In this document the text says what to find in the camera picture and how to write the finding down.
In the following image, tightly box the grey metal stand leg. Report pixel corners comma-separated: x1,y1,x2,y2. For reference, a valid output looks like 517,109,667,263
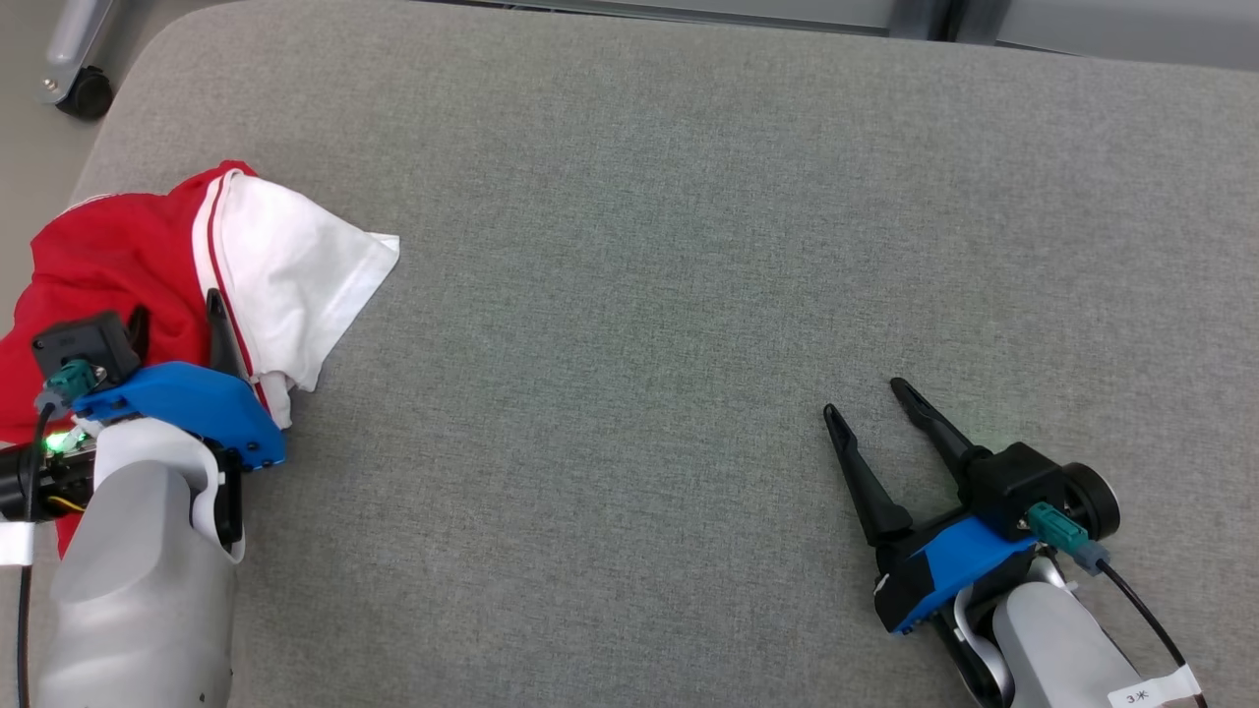
37,0,107,104

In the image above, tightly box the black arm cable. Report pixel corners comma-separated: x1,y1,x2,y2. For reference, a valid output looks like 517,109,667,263
15,393,60,708
1097,556,1211,708

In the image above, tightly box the grey fabric sofa cushion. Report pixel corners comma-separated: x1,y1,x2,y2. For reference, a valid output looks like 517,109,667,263
0,0,1259,708

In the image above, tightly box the white right cable label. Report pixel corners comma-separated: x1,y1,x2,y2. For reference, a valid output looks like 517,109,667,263
1109,666,1203,708

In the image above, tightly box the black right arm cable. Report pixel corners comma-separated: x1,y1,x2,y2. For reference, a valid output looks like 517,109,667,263
1097,556,1211,708

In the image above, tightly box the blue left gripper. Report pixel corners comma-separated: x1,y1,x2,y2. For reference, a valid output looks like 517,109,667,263
74,288,286,471

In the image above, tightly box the teal left camera connector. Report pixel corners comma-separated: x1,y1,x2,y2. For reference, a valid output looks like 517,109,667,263
35,359,99,414

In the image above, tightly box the black caster wheel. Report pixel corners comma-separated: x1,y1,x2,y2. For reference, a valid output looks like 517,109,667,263
56,66,114,121

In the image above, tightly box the red and white Bulls jersey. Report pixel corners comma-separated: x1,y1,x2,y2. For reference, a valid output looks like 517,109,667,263
0,160,401,560

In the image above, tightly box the teal right camera connector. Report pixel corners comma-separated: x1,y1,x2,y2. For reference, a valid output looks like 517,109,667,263
1025,501,1112,576

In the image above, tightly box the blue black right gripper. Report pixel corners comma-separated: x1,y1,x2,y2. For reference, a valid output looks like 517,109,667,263
824,378,1044,635

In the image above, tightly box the teal camera connector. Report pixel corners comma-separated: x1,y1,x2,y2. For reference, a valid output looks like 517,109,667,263
1025,501,1112,576
35,359,99,414

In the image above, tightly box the grey partition post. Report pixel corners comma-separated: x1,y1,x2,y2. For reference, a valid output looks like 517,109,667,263
885,0,996,42

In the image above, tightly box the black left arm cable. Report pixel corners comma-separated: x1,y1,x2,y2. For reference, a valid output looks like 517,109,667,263
15,393,60,708

